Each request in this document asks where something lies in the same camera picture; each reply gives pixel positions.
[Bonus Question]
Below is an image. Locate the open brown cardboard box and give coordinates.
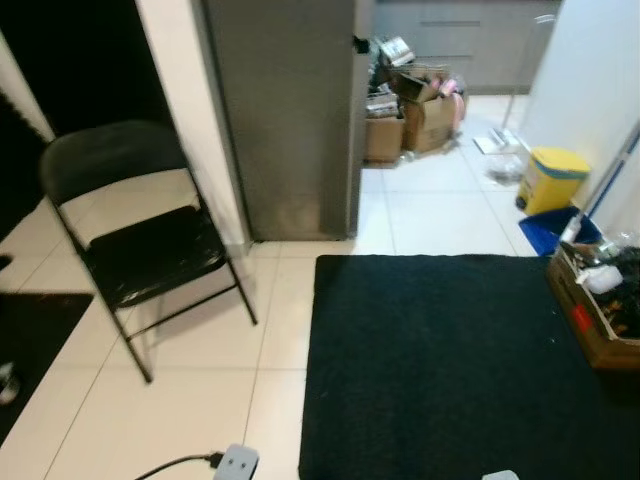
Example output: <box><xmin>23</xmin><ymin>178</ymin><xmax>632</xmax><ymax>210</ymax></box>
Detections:
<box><xmin>403</xmin><ymin>70</ymin><xmax>463</xmax><ymax>154</ymax></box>

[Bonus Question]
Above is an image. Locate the black plastic bag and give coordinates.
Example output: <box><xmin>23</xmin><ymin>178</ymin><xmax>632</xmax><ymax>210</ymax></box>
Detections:
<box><xmin>600</xmin><ymin>250</ymin><xmax>640</xmax><ymax>336</ymax></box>

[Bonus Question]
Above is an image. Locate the white flat floor mop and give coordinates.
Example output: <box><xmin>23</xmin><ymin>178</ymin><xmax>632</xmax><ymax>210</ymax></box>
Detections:
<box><xmin>473</xmin><ymin>15</ymin><xmax>556</xmax><ymax>156</ymax></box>

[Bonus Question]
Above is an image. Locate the large black floor mat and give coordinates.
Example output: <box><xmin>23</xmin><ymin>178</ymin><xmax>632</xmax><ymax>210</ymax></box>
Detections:
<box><xmin>298</xmin><ymin>254</ymin><xmax>640</xmax><ymax>480</ymax></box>

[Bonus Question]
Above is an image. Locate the black folding chair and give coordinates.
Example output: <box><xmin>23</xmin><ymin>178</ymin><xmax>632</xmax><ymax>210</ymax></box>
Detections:
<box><xmin>38</xmin><ymin>120</ymin><xmax>259</xmax><ymax>385</ymax></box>

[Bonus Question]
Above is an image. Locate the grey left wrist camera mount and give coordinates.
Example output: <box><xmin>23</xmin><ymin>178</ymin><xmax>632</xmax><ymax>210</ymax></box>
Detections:
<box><xmin>213</xmin><ymin>444</ymin><xmax>260</xmax><ymax>480</ymax></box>

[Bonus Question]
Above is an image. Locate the broom with blue handle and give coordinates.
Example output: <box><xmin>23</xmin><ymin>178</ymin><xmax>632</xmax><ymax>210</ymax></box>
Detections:
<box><xmin>560</xmin><ymin>125</ymin><xmax>640</xmax><ymax>246</ymax></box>

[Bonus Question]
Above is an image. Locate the blue dustpan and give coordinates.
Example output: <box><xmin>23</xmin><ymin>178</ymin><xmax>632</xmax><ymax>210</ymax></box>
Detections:
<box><xmin>518</xmin><ymin>207</ymin><xmax>603</xmax><ymax>258</ymax></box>

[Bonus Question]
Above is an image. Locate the small brown cardboard box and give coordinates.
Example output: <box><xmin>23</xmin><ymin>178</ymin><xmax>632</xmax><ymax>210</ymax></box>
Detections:
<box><xmin>365</xmin><ymin>117</ymin><xmax>406</xmax><ymax>164</ymax></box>

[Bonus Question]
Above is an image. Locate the clear plastic bag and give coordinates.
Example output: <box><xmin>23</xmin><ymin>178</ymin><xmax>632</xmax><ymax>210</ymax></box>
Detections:
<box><xmin>488</xmin><ymin>150</ymin><xmax>529</xmax><ymax>186</ymax></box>

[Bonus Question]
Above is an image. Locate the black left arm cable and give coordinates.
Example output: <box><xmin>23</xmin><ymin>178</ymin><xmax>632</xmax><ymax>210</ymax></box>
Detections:
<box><xmin>133</xmin><ymin>453</ymin><xmax>223</xmax><ymax>480</ymax></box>

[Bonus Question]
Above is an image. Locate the yellow lidded bin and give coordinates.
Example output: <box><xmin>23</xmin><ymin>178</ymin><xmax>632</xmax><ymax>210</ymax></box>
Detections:
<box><xmin>515</xmin><ymin>147</ymin><xmax>591</xmax><ymax>217</ymax></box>

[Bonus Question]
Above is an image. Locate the cardboard box with red label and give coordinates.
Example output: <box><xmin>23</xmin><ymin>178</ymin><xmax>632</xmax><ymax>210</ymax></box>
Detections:
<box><xmin>545</xmin><ymin>240</ymin><xmax>640</xmax><ymax>373</ymax></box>

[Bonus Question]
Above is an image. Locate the small black floor mat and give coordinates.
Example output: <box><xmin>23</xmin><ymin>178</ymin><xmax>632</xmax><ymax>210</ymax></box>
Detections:
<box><xmin>0</xmin><ymin>290</ymin><xmax>94</xmax><ymax>446</ymax></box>

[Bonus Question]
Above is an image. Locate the white packet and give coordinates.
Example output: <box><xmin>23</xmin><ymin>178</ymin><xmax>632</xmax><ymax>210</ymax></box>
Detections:
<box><xmin>583</xmin><ymin>265</ymin><xmax>623</xmax><ymax>294</ymax></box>

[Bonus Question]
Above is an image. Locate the cardboard flap with white label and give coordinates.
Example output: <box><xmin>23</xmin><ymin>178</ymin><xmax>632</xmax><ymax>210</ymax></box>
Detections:
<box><xmin>380</xmin><ymin>37</ymin><xmax>416</xmax><ymax>66</ymax></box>

